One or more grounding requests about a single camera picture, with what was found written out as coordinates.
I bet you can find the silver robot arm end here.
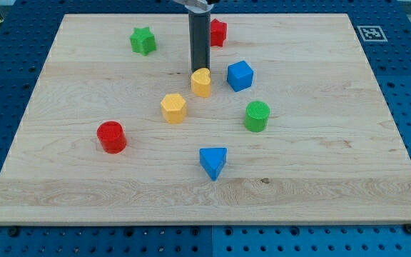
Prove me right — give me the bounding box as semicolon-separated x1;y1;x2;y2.
173;0;220;13

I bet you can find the blue cube block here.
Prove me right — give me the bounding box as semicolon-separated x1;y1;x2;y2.
227;61;254;92

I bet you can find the blue triangle block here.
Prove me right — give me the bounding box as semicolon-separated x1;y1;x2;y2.
199;147;228;181

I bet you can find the yellow hexagon block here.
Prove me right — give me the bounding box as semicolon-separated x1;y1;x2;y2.
161;94;187;124

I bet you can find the yellow heart block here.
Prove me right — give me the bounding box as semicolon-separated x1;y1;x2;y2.
191;68;211;98

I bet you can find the green cylinder block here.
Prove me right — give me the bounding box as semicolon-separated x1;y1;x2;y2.
244;101;270;132

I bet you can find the light wooden board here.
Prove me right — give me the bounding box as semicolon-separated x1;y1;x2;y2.
0;14;411;226

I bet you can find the red cylinder block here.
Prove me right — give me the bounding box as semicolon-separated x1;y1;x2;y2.
96;121;127;154

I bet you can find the red star block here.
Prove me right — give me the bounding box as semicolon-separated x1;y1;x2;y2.
210;19;228;47

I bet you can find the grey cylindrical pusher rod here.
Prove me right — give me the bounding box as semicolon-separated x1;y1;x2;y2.
188;11;210;73

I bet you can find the green star block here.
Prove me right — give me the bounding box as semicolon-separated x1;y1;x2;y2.
130;26;157;56

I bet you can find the white fiducial marker tag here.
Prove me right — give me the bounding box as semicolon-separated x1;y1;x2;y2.
357;25;387;42

